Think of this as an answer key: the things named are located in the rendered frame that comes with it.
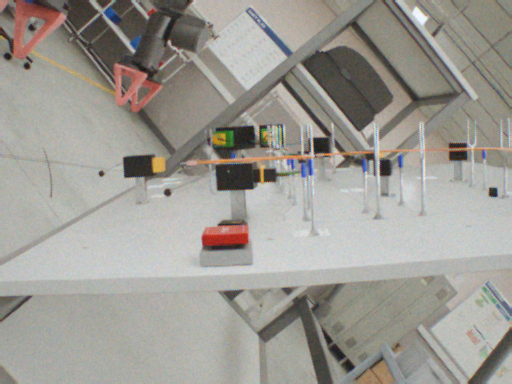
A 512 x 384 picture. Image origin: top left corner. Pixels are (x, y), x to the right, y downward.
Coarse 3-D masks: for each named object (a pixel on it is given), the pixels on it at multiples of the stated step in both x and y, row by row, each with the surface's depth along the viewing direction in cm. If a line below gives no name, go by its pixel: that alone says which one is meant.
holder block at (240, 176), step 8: (216, 168) 85; (224, 168) 85; (232, 168) 85; (240, 168) 85; (248, 168) 84; (216, 176) 85; (224, 176) 85; (232, 176) 85; (240, 176) 85; (248, 176) 84; (224, 184) 85; (232, 184) 85; (240, 184) 85; (248, 184) 85; (256, 184) 87
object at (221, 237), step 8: (208, 232) 61; (216, 232) 61; (224, 232) 61; (232, 232) 60; (240, 232) 60; (248, 232) 60; (208, 240) 60; (216, 240) 60; (224, 240) 60; (232, 240) 60; (240, 240) 60; (248, 240) 60; (216, 248) 61; (224, 248) 61; (232, 248) 61
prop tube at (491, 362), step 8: (504, 336) 75; (504, 344) 74; (496, 352) 74; (504, 352) 74; (488, 360) 75; (496, 360) 74; (504, 360) 74; (480, 368) 75; (488, 368) 74; (496, 368) 74; (472, 376) 75; (480, 376) 74; (488, 376) 74
